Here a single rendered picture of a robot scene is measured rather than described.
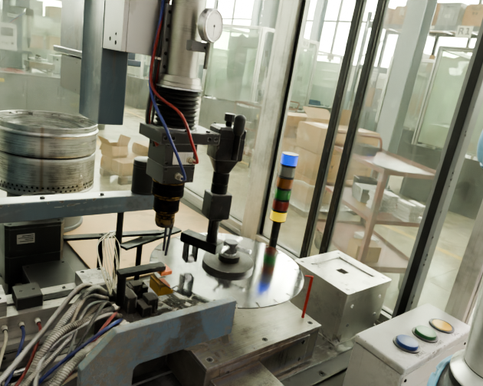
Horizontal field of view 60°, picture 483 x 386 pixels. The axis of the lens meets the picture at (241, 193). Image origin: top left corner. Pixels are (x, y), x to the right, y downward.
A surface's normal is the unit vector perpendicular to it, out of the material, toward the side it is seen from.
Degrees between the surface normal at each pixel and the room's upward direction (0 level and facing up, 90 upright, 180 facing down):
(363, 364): 90
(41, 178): 90
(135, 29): 90
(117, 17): 90
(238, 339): 0
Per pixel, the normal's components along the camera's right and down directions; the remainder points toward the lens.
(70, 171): 0.76, 0.30
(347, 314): 0.60, 0.32
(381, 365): -0.78, 0.06
